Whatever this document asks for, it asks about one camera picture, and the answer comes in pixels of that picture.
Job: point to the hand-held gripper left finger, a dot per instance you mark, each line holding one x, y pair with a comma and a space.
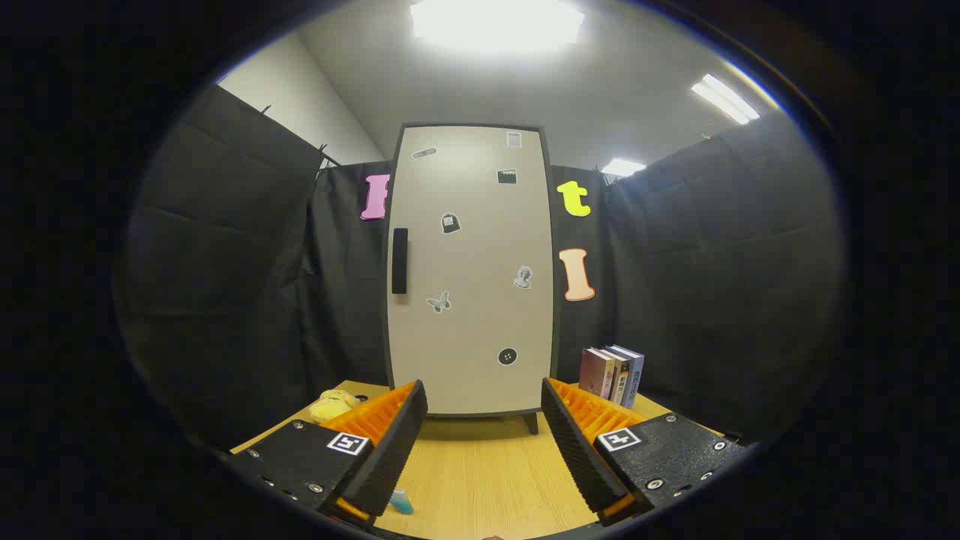
394, 457

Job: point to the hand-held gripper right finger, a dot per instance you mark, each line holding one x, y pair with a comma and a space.
577, 457

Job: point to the white and blue tube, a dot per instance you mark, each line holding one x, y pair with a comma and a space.
401, 502

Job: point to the beige cabinet door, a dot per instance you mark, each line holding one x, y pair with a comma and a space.
480, 255

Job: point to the dark grey tall cabinet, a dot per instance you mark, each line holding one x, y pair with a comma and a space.
532, 424

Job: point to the yellow plush toy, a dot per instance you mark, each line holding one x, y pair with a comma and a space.
332, 406

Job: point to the white spine book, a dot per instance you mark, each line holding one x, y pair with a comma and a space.
619, 382

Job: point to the maroon book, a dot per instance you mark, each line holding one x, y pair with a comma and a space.
592, 371

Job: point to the black backdrop cloth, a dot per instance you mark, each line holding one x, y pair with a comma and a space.
225, 262

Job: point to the small ceiling light panel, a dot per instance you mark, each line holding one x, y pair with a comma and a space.
622, 167

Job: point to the long ceiling light strip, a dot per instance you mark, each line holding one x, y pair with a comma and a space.
724, 97

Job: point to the large square ceiling light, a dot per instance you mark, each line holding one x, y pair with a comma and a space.
495, 22

